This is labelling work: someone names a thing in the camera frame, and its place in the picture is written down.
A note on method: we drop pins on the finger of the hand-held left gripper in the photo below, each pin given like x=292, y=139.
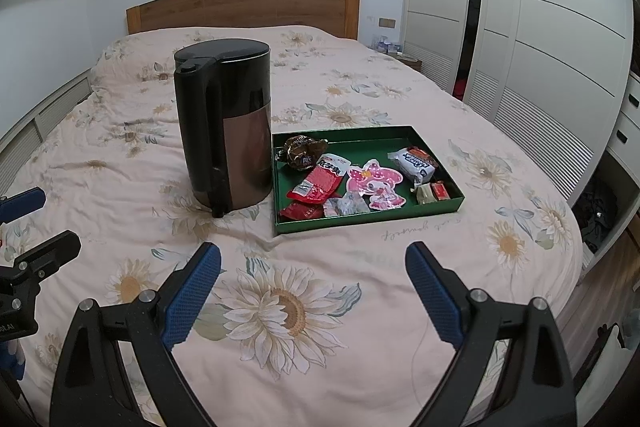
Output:
x=50, y=252
x=22, y=203

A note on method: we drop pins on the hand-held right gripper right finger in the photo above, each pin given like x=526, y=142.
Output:
x=432, y=294

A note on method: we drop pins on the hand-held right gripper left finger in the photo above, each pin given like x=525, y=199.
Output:
x=192, y=292

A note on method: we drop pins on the pale green candy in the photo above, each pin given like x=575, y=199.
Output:
x=424, y=193

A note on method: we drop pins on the small red snack packet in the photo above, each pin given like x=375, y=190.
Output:
x=441, y=190

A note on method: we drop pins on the clear candy packet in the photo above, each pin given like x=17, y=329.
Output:
x=347, y=206

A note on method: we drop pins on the pink cartoon snack packet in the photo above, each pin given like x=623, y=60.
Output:
x=372, y=182

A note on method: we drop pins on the grey cookie packet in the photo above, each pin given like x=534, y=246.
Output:
x=415, y=162

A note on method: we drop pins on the square red snack packet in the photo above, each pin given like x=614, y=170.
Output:
x=300, y=211

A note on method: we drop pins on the red and white snack packet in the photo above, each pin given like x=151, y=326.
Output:
x=320, y=182

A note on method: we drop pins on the green tray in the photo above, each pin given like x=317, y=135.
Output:
x=370, y=142

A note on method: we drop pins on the brown snack wrapper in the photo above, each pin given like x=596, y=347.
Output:
x=300, y=152

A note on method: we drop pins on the floral blanket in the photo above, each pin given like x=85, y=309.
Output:
x=125, y=157

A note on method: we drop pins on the black and brown electric kettle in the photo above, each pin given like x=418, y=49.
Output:
x=240, y=132

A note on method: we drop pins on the dark clothes pile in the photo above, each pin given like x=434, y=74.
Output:
x=597, y=212

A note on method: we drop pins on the dark wooden nightstand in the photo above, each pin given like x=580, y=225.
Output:
x=412, y=63

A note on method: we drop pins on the white drawer unit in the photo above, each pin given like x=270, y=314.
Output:
x=627, y=117

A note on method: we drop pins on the white wardrobe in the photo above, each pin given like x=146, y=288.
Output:
x=550, y=32

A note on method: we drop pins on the wooden headboard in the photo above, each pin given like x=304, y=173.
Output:
x=240, y=7

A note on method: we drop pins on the white louvred wall panel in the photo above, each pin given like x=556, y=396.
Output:
x=45, y=107

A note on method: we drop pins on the wall socket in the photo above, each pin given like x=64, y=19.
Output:
x=387, y=23

